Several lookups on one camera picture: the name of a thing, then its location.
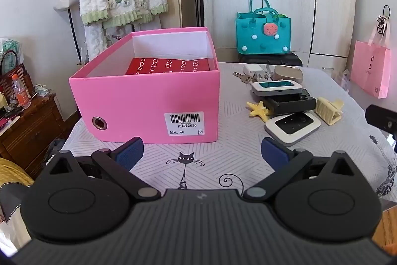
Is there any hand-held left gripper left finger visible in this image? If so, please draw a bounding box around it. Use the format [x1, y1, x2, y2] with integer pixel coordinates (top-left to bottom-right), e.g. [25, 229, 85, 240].
[40, 137, 162, 201]

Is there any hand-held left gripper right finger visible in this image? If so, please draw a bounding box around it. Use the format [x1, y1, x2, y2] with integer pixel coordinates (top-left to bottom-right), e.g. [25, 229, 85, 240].
[242, 137, 364, 202]

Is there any white portable router black face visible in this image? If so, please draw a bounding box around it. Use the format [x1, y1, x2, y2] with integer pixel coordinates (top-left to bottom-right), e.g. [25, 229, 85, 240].
[264, 111, 322, 147]

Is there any yellow starfish hair clip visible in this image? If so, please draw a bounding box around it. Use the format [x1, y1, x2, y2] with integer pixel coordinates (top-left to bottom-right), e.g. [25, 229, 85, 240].
[246, 100, 271, 123]

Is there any black rectangular case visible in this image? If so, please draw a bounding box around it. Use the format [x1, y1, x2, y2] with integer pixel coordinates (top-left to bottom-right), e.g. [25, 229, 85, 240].
[266, 88, 317, 116]

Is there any pink cardboard shoe box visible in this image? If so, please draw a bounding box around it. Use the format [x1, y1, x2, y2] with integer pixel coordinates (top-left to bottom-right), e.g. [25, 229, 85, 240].
[69, 27, 221, 145]

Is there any cream hair claw clip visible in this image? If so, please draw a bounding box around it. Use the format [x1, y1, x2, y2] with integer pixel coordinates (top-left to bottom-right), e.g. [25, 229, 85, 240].
[314, 96, 345, 125]

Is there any white device teal screen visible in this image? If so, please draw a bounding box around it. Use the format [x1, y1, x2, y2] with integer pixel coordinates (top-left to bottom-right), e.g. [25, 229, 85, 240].
[250, 80, 302, 97]

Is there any pink paper gift bag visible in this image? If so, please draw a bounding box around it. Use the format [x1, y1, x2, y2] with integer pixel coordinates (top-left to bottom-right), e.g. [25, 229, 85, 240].
[352, 15, 392, 99]

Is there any beige oval case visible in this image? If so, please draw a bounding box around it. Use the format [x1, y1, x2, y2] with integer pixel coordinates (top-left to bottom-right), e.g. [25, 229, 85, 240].
[272, 65, 304, 82]

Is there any white charger plug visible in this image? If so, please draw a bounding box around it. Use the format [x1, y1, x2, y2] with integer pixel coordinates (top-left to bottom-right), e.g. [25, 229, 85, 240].
[242, 63, 264, 77]

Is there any brown wooden cabinet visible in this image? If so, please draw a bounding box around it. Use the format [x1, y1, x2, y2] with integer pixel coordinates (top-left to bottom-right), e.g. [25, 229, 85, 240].
[0, 92, 67, 173]

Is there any teal felt handbag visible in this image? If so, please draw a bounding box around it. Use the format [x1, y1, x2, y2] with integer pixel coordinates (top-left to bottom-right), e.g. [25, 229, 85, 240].
[235, 0, 292, 56]

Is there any yellow cloth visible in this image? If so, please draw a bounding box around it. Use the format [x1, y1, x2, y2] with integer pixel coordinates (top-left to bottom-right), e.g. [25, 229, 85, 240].
[0, 157, 33, 189]

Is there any orange drink bottle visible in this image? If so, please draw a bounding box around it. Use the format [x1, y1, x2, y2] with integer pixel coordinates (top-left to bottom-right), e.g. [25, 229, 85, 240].
[11, 73, 32, 110]

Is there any black coat rack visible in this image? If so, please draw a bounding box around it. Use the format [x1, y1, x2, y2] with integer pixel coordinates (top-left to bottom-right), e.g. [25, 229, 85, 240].
[62, 0, 84, 64]

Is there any woven checked basket bag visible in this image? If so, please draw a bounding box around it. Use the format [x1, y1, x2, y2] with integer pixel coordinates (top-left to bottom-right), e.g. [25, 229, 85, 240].
[0, 50, 35, 98]

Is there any green white plastic pack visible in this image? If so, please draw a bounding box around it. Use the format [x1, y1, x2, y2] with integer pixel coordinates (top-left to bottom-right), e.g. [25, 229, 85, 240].
[0, 38, 24, 67]

